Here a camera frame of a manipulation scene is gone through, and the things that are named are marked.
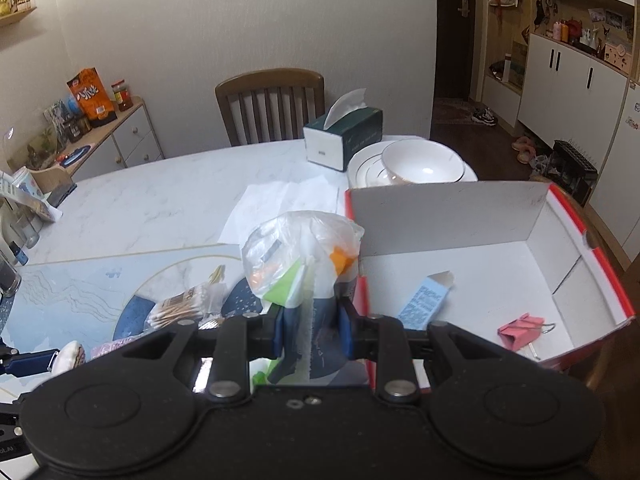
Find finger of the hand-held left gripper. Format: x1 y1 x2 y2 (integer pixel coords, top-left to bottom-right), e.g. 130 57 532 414
0 339 62 380

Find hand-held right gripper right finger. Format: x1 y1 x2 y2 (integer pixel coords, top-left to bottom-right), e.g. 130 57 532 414
337 304 507 404

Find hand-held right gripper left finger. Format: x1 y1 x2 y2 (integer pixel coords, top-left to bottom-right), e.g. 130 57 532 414
121 305 288 404

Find small white patterned object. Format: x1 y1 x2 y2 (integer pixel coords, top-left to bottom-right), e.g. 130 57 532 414
50 340 87 374

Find white plastic bag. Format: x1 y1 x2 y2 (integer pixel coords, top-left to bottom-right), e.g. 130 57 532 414
241 210 366 386

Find red and white cardboard box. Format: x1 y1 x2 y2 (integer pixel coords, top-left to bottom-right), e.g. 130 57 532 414
344 181 639 392

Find small blue carton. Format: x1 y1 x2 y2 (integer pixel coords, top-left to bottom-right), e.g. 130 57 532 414
397 270 455 331

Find cotton swab pack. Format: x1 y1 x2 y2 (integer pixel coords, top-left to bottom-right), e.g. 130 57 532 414
144 265 229 332

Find white paper napkin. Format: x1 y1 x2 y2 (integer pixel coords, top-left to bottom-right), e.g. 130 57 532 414
218 175 346 247

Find white plate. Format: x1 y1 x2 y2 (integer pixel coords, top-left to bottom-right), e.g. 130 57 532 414
347 140 479 189

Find blue and white carton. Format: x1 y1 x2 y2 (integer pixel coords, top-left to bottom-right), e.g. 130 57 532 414
0 169 64 224

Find black flat object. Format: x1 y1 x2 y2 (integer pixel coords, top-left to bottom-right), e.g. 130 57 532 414
47 182 79 209

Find pink binder clip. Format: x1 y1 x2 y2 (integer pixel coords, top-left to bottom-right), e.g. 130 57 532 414
497 312 556 361

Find white bowl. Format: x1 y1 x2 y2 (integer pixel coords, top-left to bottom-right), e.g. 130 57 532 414
382 138 466 185

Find dark green tissue box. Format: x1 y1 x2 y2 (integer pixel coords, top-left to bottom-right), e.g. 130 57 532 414
302 88 385 173

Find blue flat tray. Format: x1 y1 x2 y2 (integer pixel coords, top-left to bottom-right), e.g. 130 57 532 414
57 145 93 166

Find clear tank with plants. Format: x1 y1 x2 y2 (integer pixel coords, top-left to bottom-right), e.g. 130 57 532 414
9 127 62 171

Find dark glass jars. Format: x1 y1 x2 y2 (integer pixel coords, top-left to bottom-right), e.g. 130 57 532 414
64 114 94 144

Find white side cabinet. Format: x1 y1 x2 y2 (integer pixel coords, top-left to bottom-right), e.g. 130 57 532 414
50 97 166 182

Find pink slippers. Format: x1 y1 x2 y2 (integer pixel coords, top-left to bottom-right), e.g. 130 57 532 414
510 135 536 164

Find orange snack bag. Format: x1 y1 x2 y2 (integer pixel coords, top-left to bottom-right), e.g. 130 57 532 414
67 67 119 127

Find black crate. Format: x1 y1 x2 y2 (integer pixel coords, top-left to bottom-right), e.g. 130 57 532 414
549 139 599 206

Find red sauce jar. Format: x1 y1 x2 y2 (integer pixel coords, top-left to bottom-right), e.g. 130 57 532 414
110 80 135 112

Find dark door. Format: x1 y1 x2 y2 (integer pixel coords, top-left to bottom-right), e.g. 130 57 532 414
434 0 476 102

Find white refrigerator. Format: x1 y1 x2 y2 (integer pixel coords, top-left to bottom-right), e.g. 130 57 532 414
587 79 640 263

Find white tall cabinet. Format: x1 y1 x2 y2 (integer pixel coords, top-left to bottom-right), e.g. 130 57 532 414
517 0 638 162

